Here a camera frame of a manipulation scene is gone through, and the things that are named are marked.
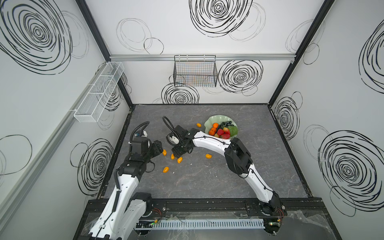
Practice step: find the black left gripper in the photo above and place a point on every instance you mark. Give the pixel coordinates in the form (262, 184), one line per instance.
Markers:
(155, 147)

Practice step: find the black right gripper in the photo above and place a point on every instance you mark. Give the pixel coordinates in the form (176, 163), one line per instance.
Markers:
(180, 147)

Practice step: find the green wavy fruit bowl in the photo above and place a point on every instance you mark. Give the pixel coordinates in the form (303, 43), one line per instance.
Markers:
(216, 119)

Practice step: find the dark fake grape bunch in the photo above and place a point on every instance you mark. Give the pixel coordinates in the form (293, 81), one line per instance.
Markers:
(231, 126)

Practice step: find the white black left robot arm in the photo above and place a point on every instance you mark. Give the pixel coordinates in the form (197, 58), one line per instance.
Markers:
(125, 207)

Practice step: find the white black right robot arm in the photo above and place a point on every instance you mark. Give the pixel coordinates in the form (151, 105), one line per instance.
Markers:
(238, 160)

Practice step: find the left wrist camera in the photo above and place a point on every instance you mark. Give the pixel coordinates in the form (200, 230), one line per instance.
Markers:
(141, 133)

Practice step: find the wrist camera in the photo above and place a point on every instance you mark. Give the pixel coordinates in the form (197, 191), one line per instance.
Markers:
(173, 139)
(141, 133)

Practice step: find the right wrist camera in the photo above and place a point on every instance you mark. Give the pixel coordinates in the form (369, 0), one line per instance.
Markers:
(173, 139)

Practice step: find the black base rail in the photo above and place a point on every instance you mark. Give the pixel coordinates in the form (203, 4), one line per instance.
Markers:
(250, 206)

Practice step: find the white mesh wall shelf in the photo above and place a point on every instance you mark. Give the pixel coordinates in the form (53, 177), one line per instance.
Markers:
(100, 92)

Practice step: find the black wire wall basket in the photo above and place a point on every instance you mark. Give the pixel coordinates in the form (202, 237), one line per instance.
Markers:
(195, 74)

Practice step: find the white slotted cable duct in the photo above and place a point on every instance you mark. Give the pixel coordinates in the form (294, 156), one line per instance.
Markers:
(215, 224)

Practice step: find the aluminium wall rail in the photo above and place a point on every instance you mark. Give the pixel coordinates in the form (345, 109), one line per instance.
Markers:
(203, 57)

